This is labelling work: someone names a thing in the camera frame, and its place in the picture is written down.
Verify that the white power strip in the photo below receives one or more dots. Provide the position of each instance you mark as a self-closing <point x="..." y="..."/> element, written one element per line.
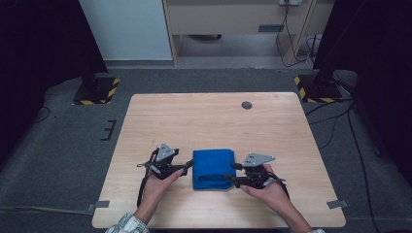
<point x="290" y="2"/>

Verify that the black tape floor mark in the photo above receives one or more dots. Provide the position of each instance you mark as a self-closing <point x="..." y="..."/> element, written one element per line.
<point x="110" y="129"/>

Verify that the person's left hand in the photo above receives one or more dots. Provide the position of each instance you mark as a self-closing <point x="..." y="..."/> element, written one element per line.
<point x="158" y="189"/>

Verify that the patterned white sleeve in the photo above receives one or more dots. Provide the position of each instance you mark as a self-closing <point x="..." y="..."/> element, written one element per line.
<point x="129" y="225"/>
<point x="315" y="230"/>

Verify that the person's right hand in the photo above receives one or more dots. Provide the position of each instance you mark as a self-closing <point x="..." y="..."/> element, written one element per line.
<point x="273" y="194"/>

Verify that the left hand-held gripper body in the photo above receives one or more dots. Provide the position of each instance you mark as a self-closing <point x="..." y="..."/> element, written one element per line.
<point x="163" y="161"/>

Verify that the light wooden desk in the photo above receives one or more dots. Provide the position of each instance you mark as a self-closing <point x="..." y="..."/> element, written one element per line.
<point x="226" y="17"/>

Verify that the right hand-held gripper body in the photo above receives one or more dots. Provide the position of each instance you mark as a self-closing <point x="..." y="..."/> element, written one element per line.
<point x="256" y="174"/>

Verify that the black yellow-striped stand base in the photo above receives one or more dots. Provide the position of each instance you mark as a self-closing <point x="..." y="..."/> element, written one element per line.
<point x="97" y="92"/>
<point x="319" y="92"/>

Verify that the patterned white left sleeve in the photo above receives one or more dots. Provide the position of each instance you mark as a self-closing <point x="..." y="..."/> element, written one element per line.
<point x="129" y="225"/>

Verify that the patterned white right sleeve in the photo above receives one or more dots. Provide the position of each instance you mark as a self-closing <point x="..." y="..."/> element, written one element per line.
<point x="315" y="230"/>

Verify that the white panel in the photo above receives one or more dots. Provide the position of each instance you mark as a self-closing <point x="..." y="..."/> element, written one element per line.
<point x="126" y="29"/>

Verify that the black curtain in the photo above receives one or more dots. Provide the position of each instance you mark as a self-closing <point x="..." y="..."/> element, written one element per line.
<point x="42" y="48"/>
<point x="382" y="48"/>

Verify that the blue cloth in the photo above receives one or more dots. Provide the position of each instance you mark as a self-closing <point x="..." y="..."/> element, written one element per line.
<point x="212" y="165"/>

